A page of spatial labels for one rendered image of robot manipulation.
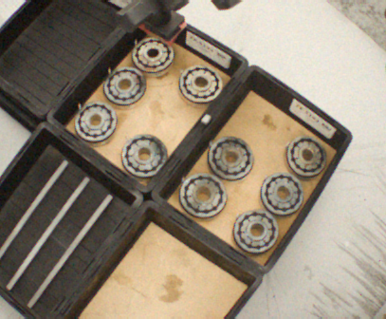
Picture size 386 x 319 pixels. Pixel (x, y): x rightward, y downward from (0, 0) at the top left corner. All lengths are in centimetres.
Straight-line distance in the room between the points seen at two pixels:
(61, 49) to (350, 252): 93
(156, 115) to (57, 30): 38
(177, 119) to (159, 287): 40
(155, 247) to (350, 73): 79
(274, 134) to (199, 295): 42
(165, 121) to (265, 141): 23
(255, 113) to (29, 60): 60
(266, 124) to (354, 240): 39
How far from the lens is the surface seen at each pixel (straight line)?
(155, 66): 151
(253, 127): 149
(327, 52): 181
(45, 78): 156
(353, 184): 165
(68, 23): 164
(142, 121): 148
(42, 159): 146
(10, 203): 145
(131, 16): 124
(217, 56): 150
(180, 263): 138
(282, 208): 140
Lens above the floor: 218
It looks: 69 degrees down
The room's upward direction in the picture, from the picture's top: 11 degrees clockwise
